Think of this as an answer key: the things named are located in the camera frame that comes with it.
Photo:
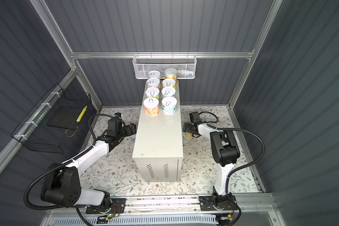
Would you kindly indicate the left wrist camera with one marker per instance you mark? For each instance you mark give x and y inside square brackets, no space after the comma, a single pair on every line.
[117,115]

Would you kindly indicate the orange label can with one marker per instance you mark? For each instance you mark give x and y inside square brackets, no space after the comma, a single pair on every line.
[171,73]

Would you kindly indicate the pink label can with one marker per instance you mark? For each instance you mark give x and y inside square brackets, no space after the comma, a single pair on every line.
[153,83]
[154,74]

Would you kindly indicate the teal label can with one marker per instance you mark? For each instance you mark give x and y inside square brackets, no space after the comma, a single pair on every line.
[168,92]

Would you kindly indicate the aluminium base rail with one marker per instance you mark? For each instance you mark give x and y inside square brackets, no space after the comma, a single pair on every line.
[248,209]

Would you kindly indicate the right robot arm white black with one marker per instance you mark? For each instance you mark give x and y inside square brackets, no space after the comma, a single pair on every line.
[225,152]

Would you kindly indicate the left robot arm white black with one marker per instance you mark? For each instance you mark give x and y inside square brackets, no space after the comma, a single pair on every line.
[62,186]

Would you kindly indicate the tubes in white basket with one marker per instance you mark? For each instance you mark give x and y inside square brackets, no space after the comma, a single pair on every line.
[185,74]

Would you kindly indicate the white metal cabinet counter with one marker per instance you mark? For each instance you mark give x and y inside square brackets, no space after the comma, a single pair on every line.
[158,150]

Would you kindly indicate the white wire mesh basket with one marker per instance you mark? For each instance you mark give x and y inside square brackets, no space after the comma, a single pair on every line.
[143,64]

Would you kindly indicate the pink label can front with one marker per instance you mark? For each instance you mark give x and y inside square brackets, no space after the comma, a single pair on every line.
[154,74]

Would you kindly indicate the yellow label can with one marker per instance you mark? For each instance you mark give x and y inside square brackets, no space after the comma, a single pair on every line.
[152,92]

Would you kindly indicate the yellow marker pen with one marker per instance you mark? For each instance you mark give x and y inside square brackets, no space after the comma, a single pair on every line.
[80,116]

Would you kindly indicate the black wire wall basket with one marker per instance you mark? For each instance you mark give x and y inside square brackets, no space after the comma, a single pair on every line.
[52,128]

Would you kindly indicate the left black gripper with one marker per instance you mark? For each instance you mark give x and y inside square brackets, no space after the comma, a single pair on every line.
[127,129]

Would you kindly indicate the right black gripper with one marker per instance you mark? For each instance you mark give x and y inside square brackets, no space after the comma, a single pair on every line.
[187,127]

